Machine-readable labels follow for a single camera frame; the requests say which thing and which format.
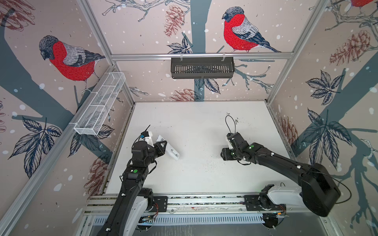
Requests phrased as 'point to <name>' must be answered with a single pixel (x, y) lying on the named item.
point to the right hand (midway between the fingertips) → (223, 156)
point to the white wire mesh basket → (100, 103)
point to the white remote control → (169, 149)
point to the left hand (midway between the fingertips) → (165, 142)
